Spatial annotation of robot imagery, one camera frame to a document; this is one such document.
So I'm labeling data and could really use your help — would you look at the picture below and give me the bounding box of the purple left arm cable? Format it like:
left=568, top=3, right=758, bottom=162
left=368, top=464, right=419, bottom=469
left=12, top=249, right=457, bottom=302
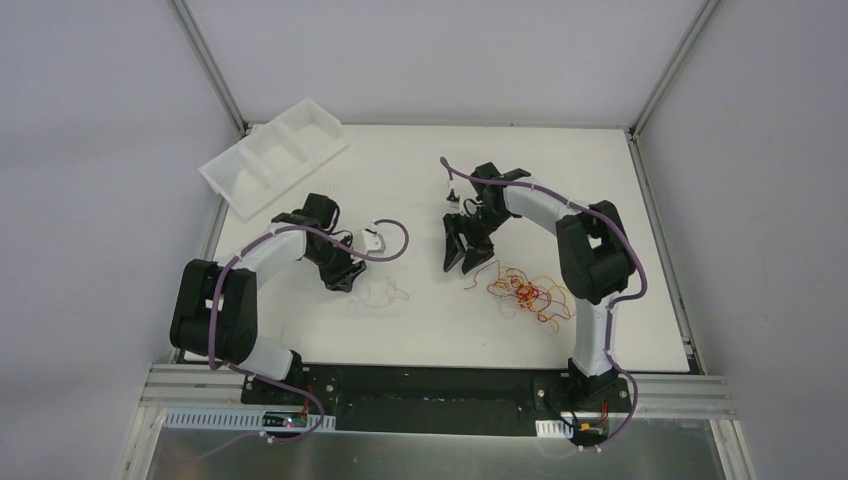
left=165, top=218, right=411, bottom=462

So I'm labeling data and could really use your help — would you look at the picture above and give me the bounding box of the left controller board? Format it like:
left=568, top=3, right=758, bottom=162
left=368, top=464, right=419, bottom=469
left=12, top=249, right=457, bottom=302
left=262, top=411, right=308, bottom=429

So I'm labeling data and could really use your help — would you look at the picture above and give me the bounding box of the aluminium frame rail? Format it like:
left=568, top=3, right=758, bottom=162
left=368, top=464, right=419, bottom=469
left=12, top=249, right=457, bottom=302
left=116, top=363, right=755, bottom=479

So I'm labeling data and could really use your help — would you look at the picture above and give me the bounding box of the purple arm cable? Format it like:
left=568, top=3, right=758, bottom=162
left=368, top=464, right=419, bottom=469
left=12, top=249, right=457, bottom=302
left=439, top=156, right=649, bottom=458
left=165, top=218, right=411, bottom=462

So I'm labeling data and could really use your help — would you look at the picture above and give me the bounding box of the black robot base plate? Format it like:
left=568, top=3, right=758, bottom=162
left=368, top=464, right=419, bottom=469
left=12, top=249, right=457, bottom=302
left=240, top=364, right=635, bottom=437

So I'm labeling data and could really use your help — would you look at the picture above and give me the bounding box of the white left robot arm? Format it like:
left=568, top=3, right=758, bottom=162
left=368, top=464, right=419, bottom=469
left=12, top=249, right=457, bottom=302
left=169, top=193, right=366, bottom=405

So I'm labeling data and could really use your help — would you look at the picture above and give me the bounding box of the controller board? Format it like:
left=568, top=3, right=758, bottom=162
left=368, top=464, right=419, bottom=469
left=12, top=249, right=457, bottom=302
left=570, top=423, right=608, bottom=446
left=262, top=411, right=308, bottom=429

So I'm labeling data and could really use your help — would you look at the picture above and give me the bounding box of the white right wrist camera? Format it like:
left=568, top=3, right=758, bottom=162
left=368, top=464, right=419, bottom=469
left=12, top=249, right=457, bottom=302
left=446, top=188, right=462, bottom=213

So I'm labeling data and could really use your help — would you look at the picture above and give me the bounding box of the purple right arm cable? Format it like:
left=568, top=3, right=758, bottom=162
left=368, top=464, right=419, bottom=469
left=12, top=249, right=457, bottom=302
left=439, top=156, right=649, bottom=458

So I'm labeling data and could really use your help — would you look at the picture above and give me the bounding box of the right controller board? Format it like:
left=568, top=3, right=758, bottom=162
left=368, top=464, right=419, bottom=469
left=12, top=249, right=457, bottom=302
left=570, top=423, right=608, bottom=446

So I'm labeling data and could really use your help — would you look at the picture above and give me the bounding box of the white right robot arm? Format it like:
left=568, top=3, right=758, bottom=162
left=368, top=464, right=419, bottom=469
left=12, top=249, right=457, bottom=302
left=442, top=162, right=645, bottom=410

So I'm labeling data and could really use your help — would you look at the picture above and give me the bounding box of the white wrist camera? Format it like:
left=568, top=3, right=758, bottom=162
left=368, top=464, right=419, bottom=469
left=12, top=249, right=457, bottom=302
left=446, top=188, right=462, bottom=213
left=354, top=225, right=386, bottom=258

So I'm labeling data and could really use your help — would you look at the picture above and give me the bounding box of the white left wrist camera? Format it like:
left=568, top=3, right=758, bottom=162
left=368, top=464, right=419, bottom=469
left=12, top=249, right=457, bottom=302
left=354, top=225, right=386, bottom=258

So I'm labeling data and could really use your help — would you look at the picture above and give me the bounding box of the orange thin cable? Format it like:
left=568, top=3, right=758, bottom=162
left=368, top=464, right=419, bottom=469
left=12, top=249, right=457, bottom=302
left=487, top=264, right=575, bottom=335

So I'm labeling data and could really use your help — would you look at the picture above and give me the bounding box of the white divided plastic tray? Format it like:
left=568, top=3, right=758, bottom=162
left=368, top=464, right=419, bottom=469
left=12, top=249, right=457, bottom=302
left=199, top=98, right=349, bottom=220

